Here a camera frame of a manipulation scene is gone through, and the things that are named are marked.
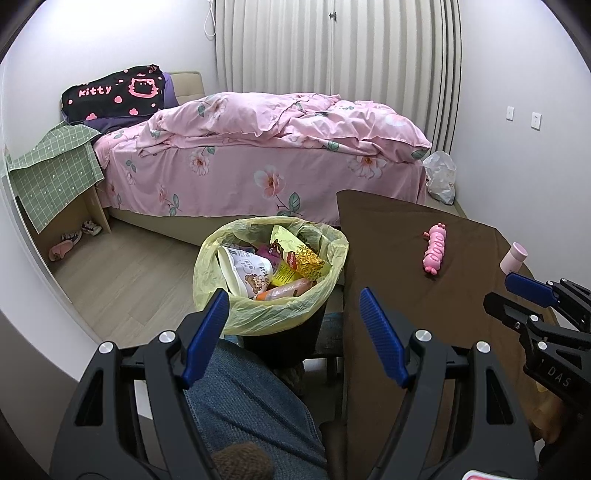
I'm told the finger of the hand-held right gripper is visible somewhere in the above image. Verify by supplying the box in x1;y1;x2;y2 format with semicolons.
505;272;591;319
483;292;550;342

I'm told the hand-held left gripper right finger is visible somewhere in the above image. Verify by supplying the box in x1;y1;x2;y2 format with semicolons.
359;287;539;480

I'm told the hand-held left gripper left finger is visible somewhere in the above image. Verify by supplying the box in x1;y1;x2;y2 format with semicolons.
50;289;230;480

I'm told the yellow trash bag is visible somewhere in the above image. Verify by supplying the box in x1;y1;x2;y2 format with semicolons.
193;216;350;337

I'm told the black trash bin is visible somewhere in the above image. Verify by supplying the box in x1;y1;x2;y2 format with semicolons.
242;300;326;370

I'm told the white bear print bag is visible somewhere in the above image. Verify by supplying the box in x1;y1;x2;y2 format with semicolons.
217;246;274;301

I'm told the orange packet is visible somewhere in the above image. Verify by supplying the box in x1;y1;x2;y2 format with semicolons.
253;278;312;302

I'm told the pink yellow packet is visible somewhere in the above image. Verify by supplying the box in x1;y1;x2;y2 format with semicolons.
256;244;296;287

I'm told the red yellow snack packet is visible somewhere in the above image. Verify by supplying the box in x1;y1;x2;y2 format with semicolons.
269;224;331;282

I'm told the pink cup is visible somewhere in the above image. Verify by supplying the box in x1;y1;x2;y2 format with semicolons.
499;241;528;274

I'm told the person's leg in jeans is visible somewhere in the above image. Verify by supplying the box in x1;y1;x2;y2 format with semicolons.
185;339;331;480

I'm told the pink caterpillar toy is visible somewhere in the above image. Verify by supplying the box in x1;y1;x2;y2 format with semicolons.
421;223;448;278

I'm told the brown fuzzy slipper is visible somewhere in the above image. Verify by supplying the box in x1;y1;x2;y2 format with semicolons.
212;440;275;480
279;364;305;400

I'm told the brown table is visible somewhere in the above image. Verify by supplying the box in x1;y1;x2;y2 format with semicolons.
321;189;555;480

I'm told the white plastic bag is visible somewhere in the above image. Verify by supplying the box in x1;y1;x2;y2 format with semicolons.
422;151;458;205

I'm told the bed with pink cover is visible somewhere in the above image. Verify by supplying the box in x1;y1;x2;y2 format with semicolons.
95;134;428;220

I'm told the wooden nightstand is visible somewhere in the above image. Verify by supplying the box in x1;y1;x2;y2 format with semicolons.
18;185;112;263

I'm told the green checked cloth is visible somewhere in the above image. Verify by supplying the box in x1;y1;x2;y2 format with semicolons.
8;124;105;234

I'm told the pink floral duvet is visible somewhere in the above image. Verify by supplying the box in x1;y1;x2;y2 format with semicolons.
148;91;432;162

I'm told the black cat print blanket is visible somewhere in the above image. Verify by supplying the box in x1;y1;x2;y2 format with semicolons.
61;65;166;125

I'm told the white pleated curtain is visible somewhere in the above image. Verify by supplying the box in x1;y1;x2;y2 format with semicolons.
215;0;462;153

